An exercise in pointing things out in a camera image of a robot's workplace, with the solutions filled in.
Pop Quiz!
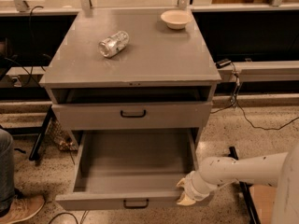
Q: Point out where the grey drawer cabinet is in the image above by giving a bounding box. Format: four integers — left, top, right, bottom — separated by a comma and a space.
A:
40, 8, 221, 144

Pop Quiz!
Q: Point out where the black right floor cable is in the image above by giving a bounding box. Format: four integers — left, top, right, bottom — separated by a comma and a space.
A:
210, 63, 299, 132

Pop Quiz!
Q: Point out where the black power adapter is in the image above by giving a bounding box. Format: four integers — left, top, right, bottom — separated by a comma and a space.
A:
216, 59, 232, 69

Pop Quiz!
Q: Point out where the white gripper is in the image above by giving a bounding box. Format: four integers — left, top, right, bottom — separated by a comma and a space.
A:
177, 171, 218, 206

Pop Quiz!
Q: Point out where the person leg in jeans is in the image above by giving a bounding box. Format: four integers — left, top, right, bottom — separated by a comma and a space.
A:
0, 129, 15, 217

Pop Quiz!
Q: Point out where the white paper bowl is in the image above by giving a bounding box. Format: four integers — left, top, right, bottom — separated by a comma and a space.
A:
161, 10, 192, 30

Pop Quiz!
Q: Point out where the tan sneaker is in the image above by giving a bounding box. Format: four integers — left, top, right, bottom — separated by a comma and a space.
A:
0, 195, 45, 224

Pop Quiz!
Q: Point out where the cardboard box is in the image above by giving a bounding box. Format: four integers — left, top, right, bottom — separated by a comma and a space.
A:
249, 185, 277, 224

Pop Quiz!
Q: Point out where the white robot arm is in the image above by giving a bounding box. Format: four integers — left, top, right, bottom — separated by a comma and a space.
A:
177, 146, 299, 224

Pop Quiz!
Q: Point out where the silver crushed soda can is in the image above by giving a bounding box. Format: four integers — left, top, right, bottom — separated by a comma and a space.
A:
98, 31, 130, 58

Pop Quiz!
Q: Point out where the grey top drawer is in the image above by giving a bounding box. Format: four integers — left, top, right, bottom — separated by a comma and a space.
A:
52, 102, 211, 130

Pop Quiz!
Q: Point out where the grey drawer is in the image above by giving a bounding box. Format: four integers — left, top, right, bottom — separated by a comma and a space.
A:
56, 129, 197, 211
52, 102, 211, 130

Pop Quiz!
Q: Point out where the black left stand leg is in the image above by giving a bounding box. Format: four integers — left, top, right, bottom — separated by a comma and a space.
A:
1, 102, 53, 161

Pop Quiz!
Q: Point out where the black floor cable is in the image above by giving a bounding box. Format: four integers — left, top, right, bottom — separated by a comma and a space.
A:
210, 63, 299, 132
47, 210, 90, 224

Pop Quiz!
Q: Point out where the black metal frame leg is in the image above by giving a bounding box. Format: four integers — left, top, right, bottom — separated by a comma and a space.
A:
228, 146, 262, 224

